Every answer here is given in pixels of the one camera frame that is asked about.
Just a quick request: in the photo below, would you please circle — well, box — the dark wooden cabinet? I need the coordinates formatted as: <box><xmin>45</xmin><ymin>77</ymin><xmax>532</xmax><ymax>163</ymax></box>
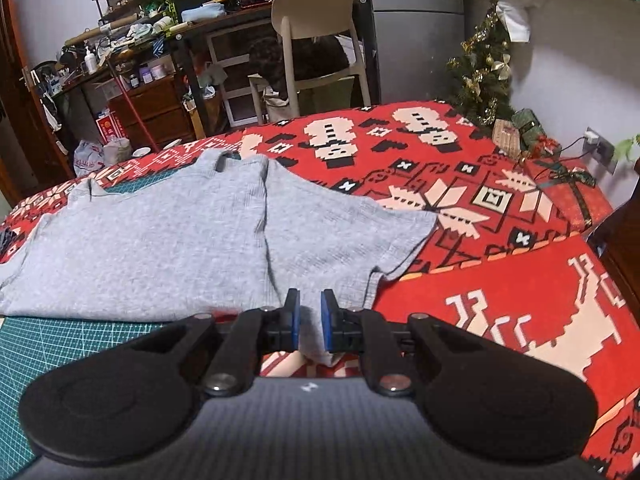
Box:
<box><xmin>586</xmin><ymin>199</ymin><xmax>640</xmax><ymax>307</ymax></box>

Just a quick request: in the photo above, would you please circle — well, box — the beige plastic chair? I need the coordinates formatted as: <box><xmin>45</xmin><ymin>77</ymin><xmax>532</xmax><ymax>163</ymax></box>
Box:
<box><xmin>249</xmin><ymin>0</ymin><xmax>372</xmax><ymax>127</ymax></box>

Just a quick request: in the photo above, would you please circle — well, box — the small decorated christmas tree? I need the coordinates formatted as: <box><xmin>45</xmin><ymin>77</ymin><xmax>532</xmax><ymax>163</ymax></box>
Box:
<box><xmin>444</xmin><ymin>4</ymin><xmax>517</xmax><ymax>127</ymax></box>

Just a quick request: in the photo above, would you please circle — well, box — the light blue folded cloth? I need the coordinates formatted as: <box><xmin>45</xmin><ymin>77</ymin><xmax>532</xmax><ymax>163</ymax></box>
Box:
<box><xmin>180</xmin><ymin>1</ymin><xmax>227</xmax><ymax>24</ymax></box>

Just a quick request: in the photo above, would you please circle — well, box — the beige gift box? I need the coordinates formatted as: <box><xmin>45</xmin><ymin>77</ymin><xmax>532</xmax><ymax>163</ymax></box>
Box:
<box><xmin>491</xmin><ymin>118</ymin><xmax>524</xmax><ymax>161</ymax></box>

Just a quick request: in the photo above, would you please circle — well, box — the white cloth sack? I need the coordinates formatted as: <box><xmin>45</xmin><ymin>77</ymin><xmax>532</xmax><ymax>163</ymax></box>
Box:
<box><xmin>101</xmin><ymin>135</ymin><xmax>133</xmax><ymax>167</ymax></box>

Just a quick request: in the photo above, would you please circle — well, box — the brown wooden dresser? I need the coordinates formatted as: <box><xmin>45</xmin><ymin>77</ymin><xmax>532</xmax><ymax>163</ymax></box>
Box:
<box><xmin>106</xmin><ymin>76</ymin><xmax>197</xmax><ymax>147</ymax></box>

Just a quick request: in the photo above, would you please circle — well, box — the black desk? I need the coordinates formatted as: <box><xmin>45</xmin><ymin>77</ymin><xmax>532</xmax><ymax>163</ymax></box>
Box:
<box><xmin>64</xmin><ymin>0</ymin><xmax>372</xmax><ymax>137</ymax></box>

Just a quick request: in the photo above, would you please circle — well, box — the green cutting mat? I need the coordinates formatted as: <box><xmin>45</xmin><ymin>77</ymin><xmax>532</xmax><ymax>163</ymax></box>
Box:
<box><xmin>0</xmin><ymin>176</ymin><xmax>168</xmax><ymax>480</ymax></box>

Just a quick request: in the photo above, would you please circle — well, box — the red cardboard box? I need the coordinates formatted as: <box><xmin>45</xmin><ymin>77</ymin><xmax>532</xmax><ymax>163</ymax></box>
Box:
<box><xmin>94</xmin><ymin>109</ymin><xmax>129</xmax><ymax>144</ymax></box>

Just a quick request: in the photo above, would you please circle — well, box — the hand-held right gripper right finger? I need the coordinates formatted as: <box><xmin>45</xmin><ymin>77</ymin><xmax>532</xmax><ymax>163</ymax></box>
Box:
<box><xmin>321</xmin><ymin>288</ymin><xmax>481</xmax><ymax>397</ymax></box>

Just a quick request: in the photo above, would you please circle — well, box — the brown wooden door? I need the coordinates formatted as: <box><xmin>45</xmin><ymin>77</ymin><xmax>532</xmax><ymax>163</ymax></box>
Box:
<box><xmin>0</xmin><ymin>0</ymin><xmax>77</xmax><ymax>187</ymax></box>

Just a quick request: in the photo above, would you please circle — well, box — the black bag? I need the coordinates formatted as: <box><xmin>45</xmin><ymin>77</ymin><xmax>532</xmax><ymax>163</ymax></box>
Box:
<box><xmin>248</xmin><ymin>34</ymin><xmax>352</xmax><ymax>102</ymax></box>

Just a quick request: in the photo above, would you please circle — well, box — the red patterned blanket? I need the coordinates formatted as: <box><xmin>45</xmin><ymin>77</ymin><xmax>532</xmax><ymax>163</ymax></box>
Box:
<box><xmin>0</xmin><ymin>100</ymin><xmax>640</xmax><ymax>476</ymax></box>

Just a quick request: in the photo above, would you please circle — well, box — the red printed plastic bag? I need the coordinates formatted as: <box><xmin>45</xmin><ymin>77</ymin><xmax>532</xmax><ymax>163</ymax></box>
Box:
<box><xmin>73</xmin><ymin>139</ymin><xmax>107</xmax><ymax>179</ymax></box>

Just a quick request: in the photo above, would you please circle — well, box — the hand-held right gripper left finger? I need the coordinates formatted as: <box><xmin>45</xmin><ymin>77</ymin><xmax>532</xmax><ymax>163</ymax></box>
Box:
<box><xmin>160</xmin><ymin>288</ymin><xmax>301</xmax><ymax>397</ymax></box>

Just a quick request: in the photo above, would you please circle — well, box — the white drawer unit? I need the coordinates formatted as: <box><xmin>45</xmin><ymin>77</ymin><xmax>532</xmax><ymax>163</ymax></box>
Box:
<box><xmin>206</xmin><ymin>24</ymin><xmax>282</xmax><ymax>129</ymax></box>

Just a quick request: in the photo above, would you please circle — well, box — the white paper bag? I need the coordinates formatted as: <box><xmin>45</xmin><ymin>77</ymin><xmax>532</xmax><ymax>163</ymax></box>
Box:
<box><xmin>496</xmin><ymin>0</ymin><xmax>532</xmax><ymax>42</ymax></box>

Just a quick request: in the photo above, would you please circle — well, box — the beige tote bag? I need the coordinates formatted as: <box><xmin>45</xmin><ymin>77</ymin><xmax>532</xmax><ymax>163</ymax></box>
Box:
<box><xmin>264</xmin><ymin>89</ymin><xmax>302</xmax><ymax>124</ymax></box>

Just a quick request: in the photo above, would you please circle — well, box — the red gift box green ribbon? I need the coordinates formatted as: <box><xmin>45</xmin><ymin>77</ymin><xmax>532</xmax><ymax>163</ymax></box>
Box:
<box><xmin>523</xmin><ymin>155</ymin><xmax>614</xmax><ymax>234</ymax></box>

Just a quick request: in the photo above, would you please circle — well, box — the grey knit shirt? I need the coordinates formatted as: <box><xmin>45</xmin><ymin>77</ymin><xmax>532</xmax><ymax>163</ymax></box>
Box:
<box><xmin>0</xmin><ymin>151</ymin><xmax>440</xmax><ymax>367</ymax></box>

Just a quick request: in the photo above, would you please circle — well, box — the red broom handle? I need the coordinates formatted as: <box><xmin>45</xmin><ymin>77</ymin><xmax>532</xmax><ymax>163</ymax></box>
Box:
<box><xmin>106</xmin><ymin>56</ymin><xmax>162</xmax><ymax>154</ymax></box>

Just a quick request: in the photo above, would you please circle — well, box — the wall outlet with charger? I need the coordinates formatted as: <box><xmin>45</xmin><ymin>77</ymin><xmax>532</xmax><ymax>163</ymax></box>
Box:
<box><xmin>581</xmin><ymin>126</ymin><xmax>618</xmax><ymax>177</ymax></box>

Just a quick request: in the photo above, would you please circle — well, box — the green potted plant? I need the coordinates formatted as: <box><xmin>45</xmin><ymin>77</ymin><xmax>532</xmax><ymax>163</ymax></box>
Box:
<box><xmin>613</xmin><ymin>133</ymin><xmax>640</xmax><ymax>164</ymax></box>

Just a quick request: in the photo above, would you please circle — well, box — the grey refrigerator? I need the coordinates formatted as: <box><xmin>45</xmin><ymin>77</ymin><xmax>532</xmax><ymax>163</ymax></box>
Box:
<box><xmin>366</xmin><ymin>0</ymin><xmax>467</xmax><ymax>107</ymax></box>

